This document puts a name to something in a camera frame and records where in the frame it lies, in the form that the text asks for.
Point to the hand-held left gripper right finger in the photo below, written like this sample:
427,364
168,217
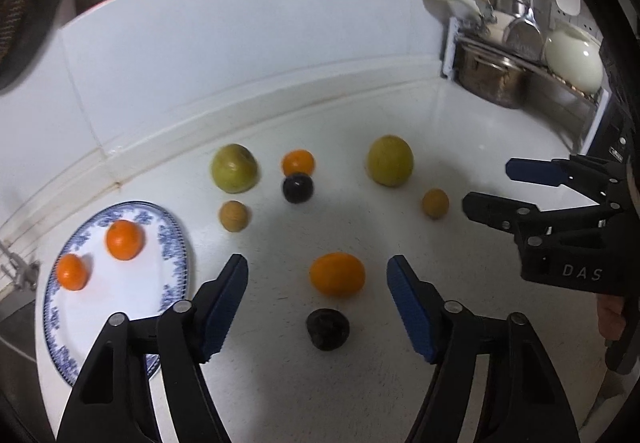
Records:
407,308

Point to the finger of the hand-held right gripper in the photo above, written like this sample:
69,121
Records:
492,213
530,171

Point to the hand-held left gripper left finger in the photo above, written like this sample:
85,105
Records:
225,308

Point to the small tan round fruit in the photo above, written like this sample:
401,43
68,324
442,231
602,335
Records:
435,203
234,216

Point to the large orange mandarin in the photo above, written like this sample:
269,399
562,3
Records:
337,274

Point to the dark purple plum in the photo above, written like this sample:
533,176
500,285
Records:
327,329
298,189

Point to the blue patterned white plate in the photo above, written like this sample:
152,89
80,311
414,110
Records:
125,293

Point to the yellow-green round fruit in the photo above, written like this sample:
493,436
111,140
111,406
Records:
390,160

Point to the green round fruit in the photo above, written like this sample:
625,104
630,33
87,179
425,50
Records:
234,168

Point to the person's right hand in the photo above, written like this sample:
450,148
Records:
610,318

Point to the metal dish rack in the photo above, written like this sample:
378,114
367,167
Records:
560,98

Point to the stainless steel pot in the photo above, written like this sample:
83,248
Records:
492,73

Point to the white ceramic bowl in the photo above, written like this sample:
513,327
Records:
572,58

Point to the metal skimmer ladle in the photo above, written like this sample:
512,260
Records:
525,35

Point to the steel kitchen sink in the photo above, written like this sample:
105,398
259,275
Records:
15,323

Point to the slim chrome gooseneck faucet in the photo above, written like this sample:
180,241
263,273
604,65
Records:
17,268

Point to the dark round mesh strainer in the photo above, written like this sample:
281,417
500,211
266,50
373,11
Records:
30,3

